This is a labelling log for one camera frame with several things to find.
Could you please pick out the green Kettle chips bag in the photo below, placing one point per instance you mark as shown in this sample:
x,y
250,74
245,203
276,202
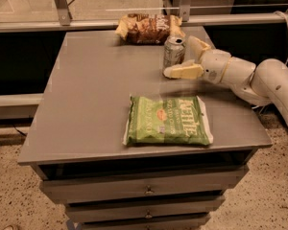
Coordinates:
x,y
179,121

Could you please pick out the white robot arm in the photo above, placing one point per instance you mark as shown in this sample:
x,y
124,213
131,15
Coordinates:
x,y
262,84

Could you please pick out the top drawer with knob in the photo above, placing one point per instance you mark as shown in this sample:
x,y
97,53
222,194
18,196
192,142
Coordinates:
x,y
143,184

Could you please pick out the bottom drawer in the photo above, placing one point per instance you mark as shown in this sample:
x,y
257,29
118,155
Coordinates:
x,y
177,222

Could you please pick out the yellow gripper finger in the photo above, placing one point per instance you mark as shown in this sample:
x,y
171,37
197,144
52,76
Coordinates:
x,y
197,47
189,70

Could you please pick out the drawer with knob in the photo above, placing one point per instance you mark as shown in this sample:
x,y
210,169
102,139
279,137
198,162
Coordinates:
x,y
143,184
144,208

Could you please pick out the brown chips bag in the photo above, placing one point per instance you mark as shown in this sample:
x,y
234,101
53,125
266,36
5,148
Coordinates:
x,y
142,28

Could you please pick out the metal railing frame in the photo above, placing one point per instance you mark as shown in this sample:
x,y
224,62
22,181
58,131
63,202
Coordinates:
x,y
42,15

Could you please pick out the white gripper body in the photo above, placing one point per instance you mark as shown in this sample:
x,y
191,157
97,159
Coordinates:
x,y
215,64

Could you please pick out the middle drawer with knob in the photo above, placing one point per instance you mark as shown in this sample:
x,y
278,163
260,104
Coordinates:
x,y
144,208

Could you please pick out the silver green 7up can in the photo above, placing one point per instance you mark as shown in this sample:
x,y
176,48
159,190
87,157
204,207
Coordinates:
x,y
174,51

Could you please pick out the grey drawer cabinet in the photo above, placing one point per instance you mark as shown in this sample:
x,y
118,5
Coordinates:
x,y
78,128

